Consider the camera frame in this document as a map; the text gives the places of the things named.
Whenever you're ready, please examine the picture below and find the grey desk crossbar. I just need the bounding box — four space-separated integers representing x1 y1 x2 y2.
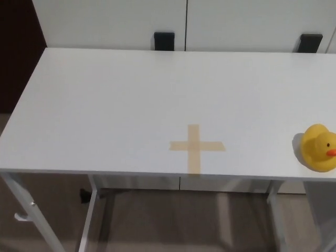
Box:
99 187 271 195

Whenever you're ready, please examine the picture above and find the black floor foot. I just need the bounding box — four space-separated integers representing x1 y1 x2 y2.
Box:
79 187 92 203

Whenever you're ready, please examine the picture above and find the long beige tape strip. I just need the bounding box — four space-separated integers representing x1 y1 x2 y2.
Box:
187 124 201 174

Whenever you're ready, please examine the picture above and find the white partition panel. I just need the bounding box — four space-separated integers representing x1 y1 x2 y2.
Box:
31 0 187 52
186 0 336 54

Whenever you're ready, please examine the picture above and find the white desk leg with hook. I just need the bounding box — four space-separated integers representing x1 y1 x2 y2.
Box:
0 172 66 252

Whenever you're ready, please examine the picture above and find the black partition bracket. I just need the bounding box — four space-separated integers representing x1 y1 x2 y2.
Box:
298 33 323 54
154 31 175 51

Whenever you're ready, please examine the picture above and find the yellow rubber duck toy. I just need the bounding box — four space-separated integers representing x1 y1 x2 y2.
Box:
300 123 336 173

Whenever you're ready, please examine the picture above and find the white desk hook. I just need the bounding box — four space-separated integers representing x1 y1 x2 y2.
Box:
14 212 32 223

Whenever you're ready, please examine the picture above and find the dark brown wall panel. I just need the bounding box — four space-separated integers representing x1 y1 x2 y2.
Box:
0 0 47 115

